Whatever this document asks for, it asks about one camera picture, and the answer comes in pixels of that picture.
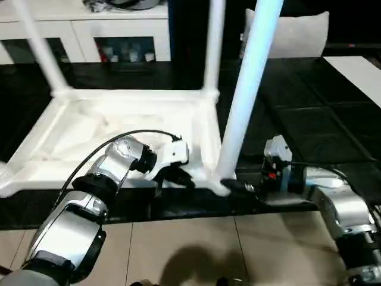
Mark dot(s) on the white plastic table leg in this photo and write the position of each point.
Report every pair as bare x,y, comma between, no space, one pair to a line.
247,89
214,44
44,53

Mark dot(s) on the white plastic table top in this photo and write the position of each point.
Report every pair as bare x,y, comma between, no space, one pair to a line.
89,119

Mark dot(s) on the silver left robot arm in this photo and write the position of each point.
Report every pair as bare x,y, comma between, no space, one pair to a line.
74,232

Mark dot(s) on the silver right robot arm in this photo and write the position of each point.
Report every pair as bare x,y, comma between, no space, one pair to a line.
348,208

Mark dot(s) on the black mat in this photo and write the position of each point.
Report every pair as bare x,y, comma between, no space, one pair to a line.
312,125

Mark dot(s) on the dark round object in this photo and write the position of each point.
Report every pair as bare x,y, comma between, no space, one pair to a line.
226,282

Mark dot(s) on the brown round object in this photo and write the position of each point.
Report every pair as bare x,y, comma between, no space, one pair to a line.
140,283

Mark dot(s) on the small white jar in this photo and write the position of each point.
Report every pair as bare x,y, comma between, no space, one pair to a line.
149,57
115,58

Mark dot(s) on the white flat board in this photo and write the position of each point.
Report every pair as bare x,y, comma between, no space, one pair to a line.
357,77

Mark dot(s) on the red bottle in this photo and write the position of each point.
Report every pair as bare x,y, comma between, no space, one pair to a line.
103,55

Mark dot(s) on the grey pillow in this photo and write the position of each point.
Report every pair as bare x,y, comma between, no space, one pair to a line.
297,35

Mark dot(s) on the black cabinet blue edge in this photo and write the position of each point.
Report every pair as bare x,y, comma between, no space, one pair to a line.
184,29

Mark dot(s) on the black bar pink mark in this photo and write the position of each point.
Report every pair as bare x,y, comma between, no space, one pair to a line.
354,45

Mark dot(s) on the white cabinet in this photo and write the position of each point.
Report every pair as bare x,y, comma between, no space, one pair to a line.
119,26

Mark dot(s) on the grey helmet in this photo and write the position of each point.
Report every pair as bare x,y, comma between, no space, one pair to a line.
137,3

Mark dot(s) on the black crumpled bag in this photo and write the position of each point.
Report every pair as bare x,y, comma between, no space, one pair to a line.
95,4

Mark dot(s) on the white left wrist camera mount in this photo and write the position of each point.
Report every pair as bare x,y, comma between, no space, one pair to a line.
175,152

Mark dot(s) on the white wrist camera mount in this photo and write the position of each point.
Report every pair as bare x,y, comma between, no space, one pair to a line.
278,146
175,152

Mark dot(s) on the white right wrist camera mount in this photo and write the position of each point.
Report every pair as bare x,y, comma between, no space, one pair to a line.
278,146

